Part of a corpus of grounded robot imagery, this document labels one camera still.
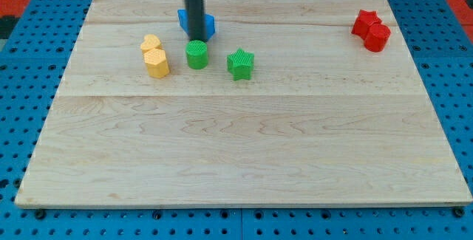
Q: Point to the blue block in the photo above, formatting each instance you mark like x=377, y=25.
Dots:
x=209, y=24

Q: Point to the wooden board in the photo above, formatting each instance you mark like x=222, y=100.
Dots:
x=322, y=123

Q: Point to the green star block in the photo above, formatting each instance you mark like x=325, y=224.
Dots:
x=240, y=64

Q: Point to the green cylinder block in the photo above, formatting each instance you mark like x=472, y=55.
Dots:
x=197, y=54

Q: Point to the yellow hexagon block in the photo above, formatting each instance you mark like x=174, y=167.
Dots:
x=156, y=63

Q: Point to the yellow heart block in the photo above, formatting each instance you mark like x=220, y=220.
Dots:
x=150, y=42

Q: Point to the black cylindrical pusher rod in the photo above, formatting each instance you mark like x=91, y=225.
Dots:
x=196, y=19

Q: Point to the red star block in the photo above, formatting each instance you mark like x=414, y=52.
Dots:
x=364, y=21

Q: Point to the red cylinder block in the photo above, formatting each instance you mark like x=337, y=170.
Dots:
x=377, y=37

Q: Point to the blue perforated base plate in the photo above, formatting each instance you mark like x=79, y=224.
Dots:
x=34, y=59

